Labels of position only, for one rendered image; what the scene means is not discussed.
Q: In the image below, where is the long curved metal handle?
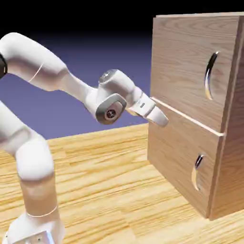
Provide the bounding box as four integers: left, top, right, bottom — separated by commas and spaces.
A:
203, 51, 220, 101

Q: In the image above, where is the light wood cabinet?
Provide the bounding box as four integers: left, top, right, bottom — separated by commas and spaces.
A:
147, 11, 244, 221

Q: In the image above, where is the small wooden cabinet door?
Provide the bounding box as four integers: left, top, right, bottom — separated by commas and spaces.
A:
147, 97, 225, 219

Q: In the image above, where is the short curved metal handle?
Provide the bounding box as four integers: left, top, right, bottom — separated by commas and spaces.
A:
191, 153, 207, 192

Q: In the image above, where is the large wooden cabinet door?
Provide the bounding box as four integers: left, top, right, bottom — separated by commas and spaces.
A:
150, 15, 240, 133

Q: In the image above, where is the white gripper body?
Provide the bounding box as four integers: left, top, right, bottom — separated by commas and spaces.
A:
145, 105, 169, 128

